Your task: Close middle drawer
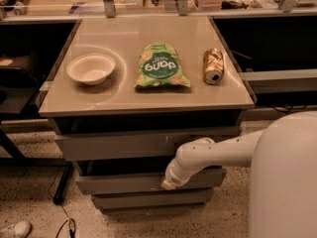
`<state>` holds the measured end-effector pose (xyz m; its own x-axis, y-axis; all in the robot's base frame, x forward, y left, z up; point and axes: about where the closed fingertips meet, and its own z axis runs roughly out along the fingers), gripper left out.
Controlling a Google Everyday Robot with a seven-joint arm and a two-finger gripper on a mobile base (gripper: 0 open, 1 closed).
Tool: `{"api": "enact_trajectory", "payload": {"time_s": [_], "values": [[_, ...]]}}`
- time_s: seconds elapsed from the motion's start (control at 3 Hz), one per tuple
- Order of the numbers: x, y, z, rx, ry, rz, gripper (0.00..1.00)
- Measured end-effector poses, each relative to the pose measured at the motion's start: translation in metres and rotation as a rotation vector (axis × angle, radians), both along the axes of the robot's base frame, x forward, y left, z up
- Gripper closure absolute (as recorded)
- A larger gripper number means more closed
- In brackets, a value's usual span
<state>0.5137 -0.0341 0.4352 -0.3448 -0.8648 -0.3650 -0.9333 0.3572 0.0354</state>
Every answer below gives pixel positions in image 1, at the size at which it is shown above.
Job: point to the foam gripper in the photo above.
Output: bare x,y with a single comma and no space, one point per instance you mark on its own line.
171,178

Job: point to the grey drawer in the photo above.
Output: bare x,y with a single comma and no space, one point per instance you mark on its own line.
152,199
135,144
148,182

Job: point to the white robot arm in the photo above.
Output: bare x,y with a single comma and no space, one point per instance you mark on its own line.
283,163

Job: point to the grey bottom drawer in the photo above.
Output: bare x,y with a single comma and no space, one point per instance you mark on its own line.
152,199

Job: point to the grey top drawer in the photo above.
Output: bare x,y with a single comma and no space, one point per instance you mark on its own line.
135,144

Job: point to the grey drawer cabinet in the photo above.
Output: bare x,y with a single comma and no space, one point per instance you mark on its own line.
128,92

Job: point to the black table leg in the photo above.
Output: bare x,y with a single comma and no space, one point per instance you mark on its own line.
61,188

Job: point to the green chip bag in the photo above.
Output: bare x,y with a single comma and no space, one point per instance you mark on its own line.
159,65

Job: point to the gold soda can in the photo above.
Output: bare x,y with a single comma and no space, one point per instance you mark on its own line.
213,66

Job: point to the white paper bowl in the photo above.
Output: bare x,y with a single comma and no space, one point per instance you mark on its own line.
91,69

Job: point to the white sneaker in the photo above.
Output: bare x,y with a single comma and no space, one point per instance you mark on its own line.
17,230

